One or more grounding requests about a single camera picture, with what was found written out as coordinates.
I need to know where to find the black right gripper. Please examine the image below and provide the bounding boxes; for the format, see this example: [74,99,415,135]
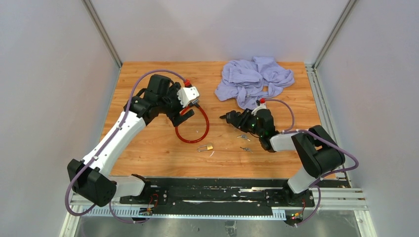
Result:
[229,108,263,137]

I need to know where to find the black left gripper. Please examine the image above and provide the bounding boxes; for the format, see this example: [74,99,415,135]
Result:
[158,82,195,126]

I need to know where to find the silver key bunch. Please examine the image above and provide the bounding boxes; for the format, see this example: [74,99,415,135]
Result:
[237,134,251,141]

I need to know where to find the red cable lock black body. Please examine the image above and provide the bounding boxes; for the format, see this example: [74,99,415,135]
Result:
[174,102,210,144]

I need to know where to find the black padlock body with shackle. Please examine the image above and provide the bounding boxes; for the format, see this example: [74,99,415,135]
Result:
[219,110,242,127]

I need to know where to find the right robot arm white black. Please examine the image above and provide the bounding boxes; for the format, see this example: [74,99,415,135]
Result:
[220,109,345,206]

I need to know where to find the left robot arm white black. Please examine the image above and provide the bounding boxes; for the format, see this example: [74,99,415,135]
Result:
[65,71,200,207]

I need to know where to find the small brass padlock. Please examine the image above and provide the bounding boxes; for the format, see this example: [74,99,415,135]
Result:
[197,143,213,152]

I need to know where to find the crumpled lavender cloth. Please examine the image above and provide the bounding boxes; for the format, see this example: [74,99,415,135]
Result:
[214,56,295,109]

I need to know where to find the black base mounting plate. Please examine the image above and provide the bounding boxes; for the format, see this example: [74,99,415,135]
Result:
[119,178,317,216]

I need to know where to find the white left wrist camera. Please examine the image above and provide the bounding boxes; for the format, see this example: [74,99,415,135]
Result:
[177,86,200,108]

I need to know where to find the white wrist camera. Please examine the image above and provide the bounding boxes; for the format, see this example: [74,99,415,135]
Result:
[177,86,200,108]
[251,102,267,116]

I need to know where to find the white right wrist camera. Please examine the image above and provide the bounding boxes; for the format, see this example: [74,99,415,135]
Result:
[251,102,267,116]

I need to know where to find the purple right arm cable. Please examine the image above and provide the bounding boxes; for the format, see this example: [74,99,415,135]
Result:
[263,98,359,227]

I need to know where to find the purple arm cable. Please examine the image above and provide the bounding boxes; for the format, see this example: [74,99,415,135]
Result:
[64,69,189,225]
[263,98,359,227]

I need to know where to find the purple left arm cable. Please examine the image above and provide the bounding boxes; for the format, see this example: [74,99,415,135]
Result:
[64,69,189,225]

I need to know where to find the slotted white cable duct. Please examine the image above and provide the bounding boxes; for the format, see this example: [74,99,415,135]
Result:
[80,205,287,220]

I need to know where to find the aluminium frame post left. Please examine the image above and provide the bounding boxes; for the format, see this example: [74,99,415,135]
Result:
[81,0,123,69]

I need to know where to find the aluminium frame post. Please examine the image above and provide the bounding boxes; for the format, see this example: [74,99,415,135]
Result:
[312,0,358,71]
[81,0,123,69]

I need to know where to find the aluminium frame post right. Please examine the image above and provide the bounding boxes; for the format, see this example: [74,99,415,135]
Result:
[312,0,358,71]

